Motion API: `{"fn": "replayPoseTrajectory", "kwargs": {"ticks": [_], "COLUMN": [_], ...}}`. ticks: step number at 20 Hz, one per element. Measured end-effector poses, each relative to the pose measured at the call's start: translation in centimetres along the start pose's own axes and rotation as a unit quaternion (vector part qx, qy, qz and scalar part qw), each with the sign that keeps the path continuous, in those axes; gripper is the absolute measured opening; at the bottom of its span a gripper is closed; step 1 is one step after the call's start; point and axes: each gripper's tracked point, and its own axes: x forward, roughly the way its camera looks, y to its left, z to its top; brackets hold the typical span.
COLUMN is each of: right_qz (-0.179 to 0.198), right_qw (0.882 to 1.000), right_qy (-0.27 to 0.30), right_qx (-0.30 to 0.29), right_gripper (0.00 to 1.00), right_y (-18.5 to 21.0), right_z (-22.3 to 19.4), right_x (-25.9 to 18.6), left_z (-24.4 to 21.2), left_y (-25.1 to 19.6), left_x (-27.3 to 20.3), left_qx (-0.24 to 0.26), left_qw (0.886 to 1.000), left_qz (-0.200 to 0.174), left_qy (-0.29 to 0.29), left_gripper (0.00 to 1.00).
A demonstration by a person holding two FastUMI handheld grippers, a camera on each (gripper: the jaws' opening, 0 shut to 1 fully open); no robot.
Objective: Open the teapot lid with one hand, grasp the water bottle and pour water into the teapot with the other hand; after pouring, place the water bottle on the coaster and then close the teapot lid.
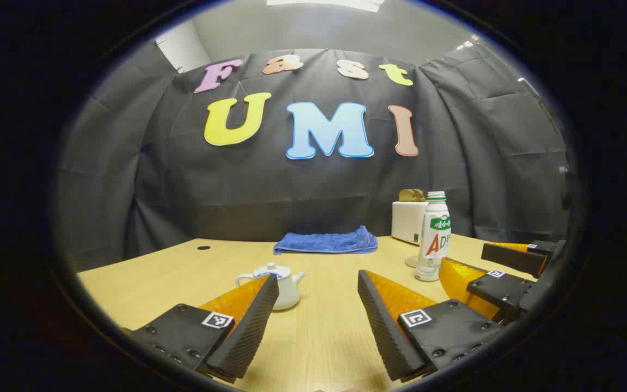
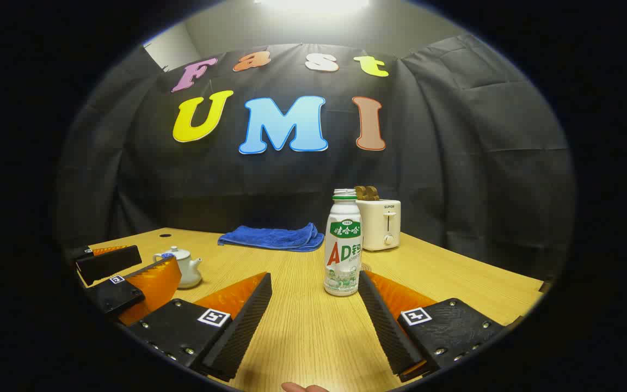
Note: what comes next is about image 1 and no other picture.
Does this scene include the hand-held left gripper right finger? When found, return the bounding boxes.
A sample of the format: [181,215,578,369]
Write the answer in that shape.
[357,269,506,383]

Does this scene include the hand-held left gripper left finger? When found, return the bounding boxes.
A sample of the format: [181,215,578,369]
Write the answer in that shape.
[122,273,280,382]

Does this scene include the white ceramic teacup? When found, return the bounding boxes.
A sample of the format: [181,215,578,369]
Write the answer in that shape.
[236,262,306,311]

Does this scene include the white water bottle green label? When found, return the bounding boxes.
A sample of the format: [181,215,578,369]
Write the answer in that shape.
[414,191,452,282]

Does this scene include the blue folded towel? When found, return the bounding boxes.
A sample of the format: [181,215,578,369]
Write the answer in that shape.
[273,225,378,255]

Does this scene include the white toaster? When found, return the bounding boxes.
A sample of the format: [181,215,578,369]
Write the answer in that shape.
[391,200,429,244]

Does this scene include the black backdrop cloth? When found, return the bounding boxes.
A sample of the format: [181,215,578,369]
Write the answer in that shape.
[55,41,570,273]

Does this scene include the long ceiling light panel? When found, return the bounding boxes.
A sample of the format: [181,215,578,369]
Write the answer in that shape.
[266,0,386,13]

